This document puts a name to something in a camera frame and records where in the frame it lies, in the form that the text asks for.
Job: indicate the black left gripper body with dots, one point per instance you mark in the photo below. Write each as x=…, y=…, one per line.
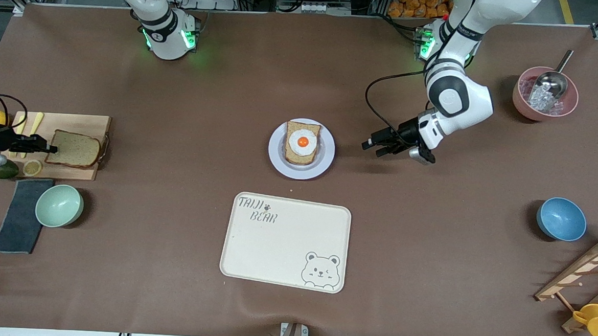
x=406, y=132

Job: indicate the plain brown bread slice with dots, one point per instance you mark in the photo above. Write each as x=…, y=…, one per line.
x=77, y=151

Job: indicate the egg-bearing brown bread slice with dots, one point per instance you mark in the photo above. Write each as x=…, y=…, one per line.
x=302, y=160

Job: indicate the toy fried egg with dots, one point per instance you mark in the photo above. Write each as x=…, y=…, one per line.
x=295, y=145

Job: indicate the pale blue round plate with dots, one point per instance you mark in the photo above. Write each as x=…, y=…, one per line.
x=279, y=162

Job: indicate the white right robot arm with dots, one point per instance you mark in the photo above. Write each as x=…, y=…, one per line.
x=165, y=38

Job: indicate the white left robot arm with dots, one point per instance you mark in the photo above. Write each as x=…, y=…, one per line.
x=456, y=94

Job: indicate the lemon slice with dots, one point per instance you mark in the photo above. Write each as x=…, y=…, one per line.
x=32, y=168

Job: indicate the green avocado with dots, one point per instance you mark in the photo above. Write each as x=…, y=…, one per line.
x=4, y=173

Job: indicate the yellow plastic knife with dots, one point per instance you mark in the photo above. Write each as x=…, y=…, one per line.
x=36, y=121

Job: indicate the yellow plastic fork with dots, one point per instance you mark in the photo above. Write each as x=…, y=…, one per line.
x=21, y=122

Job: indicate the wooden cutting board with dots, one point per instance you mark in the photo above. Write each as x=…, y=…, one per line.
x=76, y=121

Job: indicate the mint green bowl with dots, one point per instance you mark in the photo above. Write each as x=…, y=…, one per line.
x=59, y=205

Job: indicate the dark grey cloth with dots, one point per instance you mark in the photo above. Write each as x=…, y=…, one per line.
x=19, y=225

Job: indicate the pink bowl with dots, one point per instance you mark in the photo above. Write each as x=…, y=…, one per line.
x=522, y=105

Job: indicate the clear ice cubes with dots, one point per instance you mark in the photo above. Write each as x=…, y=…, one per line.
x=540, y=104

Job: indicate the cream bear print tray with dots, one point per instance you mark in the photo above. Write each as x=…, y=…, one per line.
x=284, y=249

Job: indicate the metal scoop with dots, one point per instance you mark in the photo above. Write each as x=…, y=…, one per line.
x=551, y=84

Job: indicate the blue bowl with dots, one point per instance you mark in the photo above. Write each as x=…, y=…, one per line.
x=561, y=220

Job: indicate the wooden cup rack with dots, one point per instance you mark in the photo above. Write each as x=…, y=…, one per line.
x=580, y=270

